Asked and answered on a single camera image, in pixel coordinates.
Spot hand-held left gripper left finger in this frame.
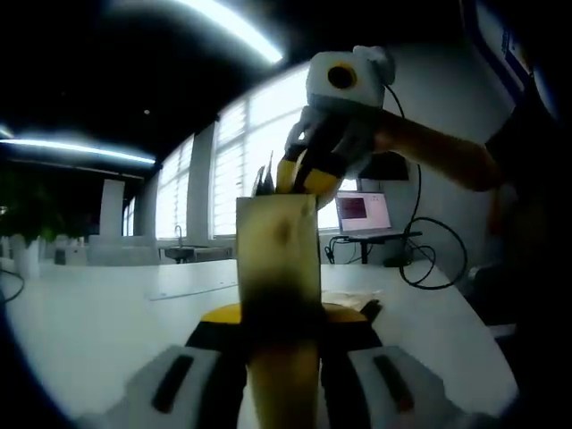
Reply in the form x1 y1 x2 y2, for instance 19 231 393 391
80 303 249 429

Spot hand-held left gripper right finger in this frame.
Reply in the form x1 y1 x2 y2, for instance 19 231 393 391
321 303 492 429

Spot gold mask box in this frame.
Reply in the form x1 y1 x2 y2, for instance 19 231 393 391
235 192 324 429

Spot wide window blind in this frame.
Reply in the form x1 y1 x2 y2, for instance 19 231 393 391
214 66 314 238

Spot open laptop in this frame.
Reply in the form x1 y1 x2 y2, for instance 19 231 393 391
334 190 406 238

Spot white flat strip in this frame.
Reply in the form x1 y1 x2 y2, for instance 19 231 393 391
149 279 240 301

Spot black laptop stand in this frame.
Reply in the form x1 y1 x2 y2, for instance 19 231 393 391
328 230 424 265

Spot white table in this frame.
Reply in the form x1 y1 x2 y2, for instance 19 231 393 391
0 258 522 429

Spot dark sink basin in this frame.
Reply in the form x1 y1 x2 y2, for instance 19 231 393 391
164 245 233 265

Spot narrow window blind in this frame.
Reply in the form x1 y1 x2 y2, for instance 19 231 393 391
156 133 196 240

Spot dark chair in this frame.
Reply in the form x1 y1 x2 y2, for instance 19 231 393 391
464 263 520 327

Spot long ceiling light strip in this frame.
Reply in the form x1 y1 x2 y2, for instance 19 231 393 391
114 0 285 63

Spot white pillar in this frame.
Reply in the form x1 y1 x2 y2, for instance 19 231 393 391
100 178 125 238

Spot white plant pot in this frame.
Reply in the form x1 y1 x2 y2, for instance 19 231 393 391
15 236 44 278

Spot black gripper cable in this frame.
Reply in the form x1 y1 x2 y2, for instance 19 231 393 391
384 83 468 290

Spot blue white wall poster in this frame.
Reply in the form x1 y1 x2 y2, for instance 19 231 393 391
464 0 537 90

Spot black table cable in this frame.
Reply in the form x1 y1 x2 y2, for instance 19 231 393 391
0 267 26 309

